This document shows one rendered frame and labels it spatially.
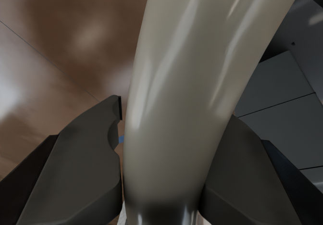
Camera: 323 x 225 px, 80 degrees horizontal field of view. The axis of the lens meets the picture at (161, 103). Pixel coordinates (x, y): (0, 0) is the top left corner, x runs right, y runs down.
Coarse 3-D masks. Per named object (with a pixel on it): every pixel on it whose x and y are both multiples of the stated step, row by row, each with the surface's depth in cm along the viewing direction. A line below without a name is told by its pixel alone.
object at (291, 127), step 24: (264, 72) 123; (288, 72) 111; (264, 96) 111; (288, 96) 101; (312, 96) 93; (264, 120) 101; (288, 120) 93; (312, 120) 86; (288, 144) 86; (312, 144) 80; (312, 168) 74
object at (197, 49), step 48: (192, 0) 3; (240, 0) 3; (288, 0) 3; (144, 48) 4; (192, 48) 4; (240, 48) 4; (144, 96) 4; (192, 96) 4; (240, 96) 5; (144, 144) 5; (192, 144) 5; (144, 192) 6; (192, 192) 6
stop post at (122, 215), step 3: (123, 204) 127; (123, 207) 126; (123, 210) 124; (120, 213) 124; (123, 213) 122; (120, 216) 122; (123, 216) 120; (120, 219) 120; (123, 219) 119; (126, 219) 117; (120, 222) 119; (123, 222) 117; (126, 222) 117
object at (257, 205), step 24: (240, 120) 10; (240, 144) 8; (216, 168) 7; (240, 168) 7; (264, 168) 7; (216, 192) 6; (240, 192) 6; (264, 192) 6; (216, 216) 6; (240, 216) 6; (264, 216) 5; (288, 216) 6
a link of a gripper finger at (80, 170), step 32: (64, 128) 9; (96, 128) 9; (64, 160) 7; (96, 160) 7; (32, 192) 6; (64, 192) 6; (96, 192) 6; (32, 224) 5; (64, 224) 5; (96, 224) 6
